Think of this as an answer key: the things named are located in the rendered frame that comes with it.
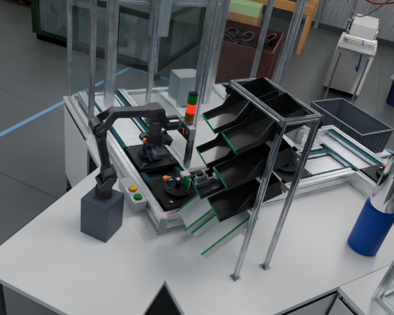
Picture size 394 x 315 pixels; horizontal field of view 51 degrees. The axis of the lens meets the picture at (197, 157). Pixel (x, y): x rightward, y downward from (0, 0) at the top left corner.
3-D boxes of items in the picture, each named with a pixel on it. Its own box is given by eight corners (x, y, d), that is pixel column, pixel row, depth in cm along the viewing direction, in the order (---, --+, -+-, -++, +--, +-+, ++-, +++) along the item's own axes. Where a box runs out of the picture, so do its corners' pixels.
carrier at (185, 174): (166, 212, 198) (169, 192, 192) (146, 183, 215) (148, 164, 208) (207, 202, 210) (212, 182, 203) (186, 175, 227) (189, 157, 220)
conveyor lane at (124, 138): (164, 225, 203) (167, 210, 198) (108, 139, 262) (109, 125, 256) (213, 213, 217) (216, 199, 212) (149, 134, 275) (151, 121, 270)
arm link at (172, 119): (156, 112, 167) (183, 110, 172) (149, 102, 173) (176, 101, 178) (154, 135, 173) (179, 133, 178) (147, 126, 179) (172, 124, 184)
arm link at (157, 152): (157, 143, 169) (170, 141, 172) (139, 121, 182) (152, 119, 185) (155, 159, 173) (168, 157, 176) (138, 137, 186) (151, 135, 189)
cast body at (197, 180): (196, 189, 178) (192, 177, 173) (195, 182, 181) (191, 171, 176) (215, 183, 177) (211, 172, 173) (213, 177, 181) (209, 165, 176)
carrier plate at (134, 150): (139, 172, 222) (139, 169, 221) (124, 149, 239) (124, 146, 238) (179, 165, 234) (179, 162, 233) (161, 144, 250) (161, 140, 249)
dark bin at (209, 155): (207, 169, 164) (202, 155, 160) (196, 150, 174) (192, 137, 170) (269, 140, 167) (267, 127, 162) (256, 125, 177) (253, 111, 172)
